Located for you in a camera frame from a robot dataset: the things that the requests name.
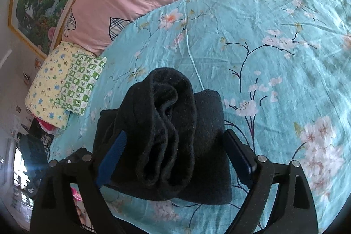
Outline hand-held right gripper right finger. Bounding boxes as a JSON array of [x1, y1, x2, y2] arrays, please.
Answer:
[[223, 128, 319, 234]]

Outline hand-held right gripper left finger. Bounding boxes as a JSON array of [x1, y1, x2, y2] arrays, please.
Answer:
[[30, 131, 128, 234]]

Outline black pants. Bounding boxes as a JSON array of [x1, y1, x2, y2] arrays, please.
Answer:
[[93, 67, 233, 205]]

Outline pink garment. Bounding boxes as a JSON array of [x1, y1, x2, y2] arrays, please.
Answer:
[[37, 117, 59, 136]]

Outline black bag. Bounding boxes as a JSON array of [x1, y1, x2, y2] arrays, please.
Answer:
[[19, 120, 52, 169]]

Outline blue floral bedsheet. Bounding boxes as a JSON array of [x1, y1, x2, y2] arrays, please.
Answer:
[[51, 0, 351, 234]]

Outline yellow green patterned pillow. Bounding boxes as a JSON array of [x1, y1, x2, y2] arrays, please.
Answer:
[[25, 41, 107, 130]]

